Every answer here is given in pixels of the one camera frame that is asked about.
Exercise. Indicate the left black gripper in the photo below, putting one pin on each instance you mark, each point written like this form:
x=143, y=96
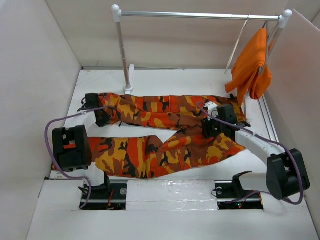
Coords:
x=104, y=121

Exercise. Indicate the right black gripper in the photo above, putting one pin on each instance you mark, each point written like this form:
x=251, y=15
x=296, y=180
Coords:
x=207, y=130

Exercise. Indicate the orange camouflage trousers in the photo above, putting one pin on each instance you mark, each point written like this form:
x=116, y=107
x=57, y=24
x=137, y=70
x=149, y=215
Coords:
x=154, y=136

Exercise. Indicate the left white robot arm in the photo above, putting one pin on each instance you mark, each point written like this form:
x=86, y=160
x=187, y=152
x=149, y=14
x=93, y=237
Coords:
x=71, y=147

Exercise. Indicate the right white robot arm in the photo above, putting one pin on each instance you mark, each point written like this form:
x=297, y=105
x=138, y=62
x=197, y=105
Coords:
x=286, y=176

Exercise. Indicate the orange cloth on hanger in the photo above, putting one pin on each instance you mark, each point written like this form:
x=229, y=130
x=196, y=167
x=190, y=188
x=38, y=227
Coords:
x=246, y=76

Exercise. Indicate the grey hanger holding cloth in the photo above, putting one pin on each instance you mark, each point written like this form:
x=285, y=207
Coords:
x=270, y=40

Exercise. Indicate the empty white hanger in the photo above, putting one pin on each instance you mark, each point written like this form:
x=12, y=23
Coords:
x=236, y=45

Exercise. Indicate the white foam block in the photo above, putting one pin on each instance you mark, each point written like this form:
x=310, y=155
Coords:
x=171, y=195

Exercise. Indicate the white metal clothes rack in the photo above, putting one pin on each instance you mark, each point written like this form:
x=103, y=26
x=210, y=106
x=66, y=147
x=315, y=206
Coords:
x=129, y=70

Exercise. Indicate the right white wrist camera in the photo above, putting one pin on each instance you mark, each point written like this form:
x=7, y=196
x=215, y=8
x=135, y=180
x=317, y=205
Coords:
x=211, y=109

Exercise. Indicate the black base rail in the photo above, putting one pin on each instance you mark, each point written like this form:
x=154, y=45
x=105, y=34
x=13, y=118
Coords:
x=116, y=200

